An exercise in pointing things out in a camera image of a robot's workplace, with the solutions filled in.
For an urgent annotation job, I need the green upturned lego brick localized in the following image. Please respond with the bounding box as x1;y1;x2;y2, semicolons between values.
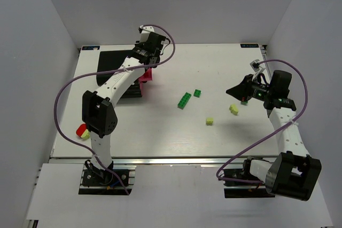
240;101;248;106

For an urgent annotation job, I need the pink top drawer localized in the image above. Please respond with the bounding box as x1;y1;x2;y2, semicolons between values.
138;68;153;83

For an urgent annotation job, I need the black pink drawer cabinet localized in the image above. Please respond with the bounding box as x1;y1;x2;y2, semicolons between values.
96;50;155;100

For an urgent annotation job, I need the red yellow lego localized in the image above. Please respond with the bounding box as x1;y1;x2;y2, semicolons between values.
76;123;90;140

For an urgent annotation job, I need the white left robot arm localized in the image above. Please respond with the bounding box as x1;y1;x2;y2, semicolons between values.
82;26;166;180

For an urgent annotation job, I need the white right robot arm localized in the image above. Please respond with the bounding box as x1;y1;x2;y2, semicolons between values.
220;70;322;201

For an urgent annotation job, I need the pale yellow studded lego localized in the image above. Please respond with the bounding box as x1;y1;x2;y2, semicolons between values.
229;104;239;115

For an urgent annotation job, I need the right blue corner label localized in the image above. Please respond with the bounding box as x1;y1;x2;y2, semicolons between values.
240;43;259;48

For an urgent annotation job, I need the blue corner label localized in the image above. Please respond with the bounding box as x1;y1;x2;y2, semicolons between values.
240;43;259;48
81;45;100;51

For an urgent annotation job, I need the pale yellow lego brick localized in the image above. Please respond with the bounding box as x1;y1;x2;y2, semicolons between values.
205;117;214;125

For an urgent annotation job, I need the small green square lego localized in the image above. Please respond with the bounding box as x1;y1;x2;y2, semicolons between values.
193;89;201;98

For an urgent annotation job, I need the long green lego brick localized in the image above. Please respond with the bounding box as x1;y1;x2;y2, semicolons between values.
177;92;191;109

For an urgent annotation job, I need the left blue corner label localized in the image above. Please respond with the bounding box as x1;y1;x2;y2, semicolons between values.
81;45;100;51

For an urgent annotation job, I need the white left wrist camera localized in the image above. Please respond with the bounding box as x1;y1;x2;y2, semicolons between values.
138;25;154;43

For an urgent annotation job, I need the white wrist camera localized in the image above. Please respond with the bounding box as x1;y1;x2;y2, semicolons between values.
250;59;263;73
138;25;154;43

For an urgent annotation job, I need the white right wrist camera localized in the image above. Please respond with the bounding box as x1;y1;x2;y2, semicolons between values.
250;59;263;73

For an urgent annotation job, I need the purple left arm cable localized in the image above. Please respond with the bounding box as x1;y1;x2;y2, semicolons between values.
53;23;176;195

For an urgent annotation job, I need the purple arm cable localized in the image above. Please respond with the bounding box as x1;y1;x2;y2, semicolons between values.
53;23;176;195
215;59;308;181

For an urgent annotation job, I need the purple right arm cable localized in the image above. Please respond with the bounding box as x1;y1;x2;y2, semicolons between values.
215;59;308;181

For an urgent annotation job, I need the aluminium table frame rail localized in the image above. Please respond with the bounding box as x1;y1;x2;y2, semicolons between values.
48;45;304;167

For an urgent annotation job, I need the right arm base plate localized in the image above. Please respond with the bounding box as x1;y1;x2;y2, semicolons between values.
219;168;275;199

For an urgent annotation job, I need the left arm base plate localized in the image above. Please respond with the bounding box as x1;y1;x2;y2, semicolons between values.
78;160;135;196

